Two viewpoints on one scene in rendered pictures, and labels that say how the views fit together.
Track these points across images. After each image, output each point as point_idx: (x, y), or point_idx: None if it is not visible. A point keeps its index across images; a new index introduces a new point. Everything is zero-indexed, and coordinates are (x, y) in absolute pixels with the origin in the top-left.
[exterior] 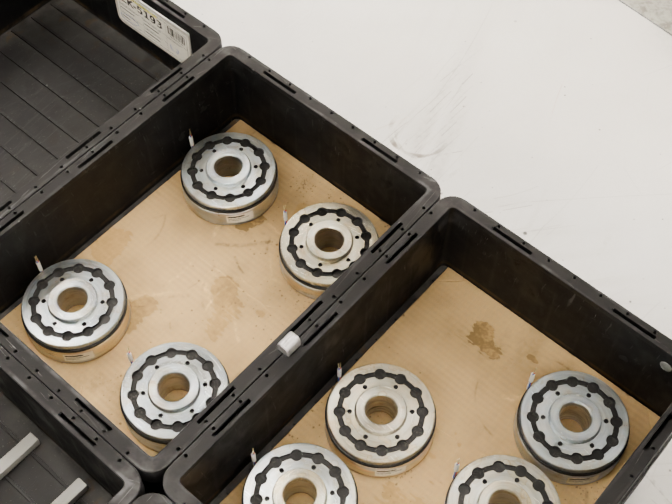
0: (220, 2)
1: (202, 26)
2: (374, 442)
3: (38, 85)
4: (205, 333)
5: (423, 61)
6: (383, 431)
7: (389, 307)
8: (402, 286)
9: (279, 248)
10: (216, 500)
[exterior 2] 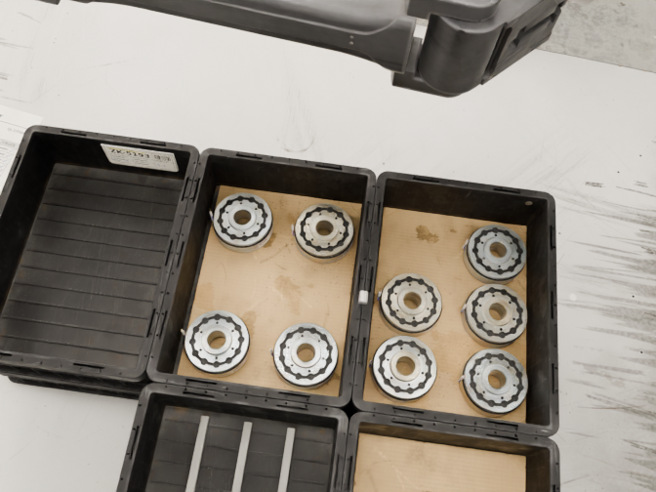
0: (132, 116)
1: (180, 145)
2: (420, 318)
3: (87, 227)
4: (291, 313)
5: (269, 95)
6: (421, 310)
7: None
8: None
9: (301, 246)
10: None
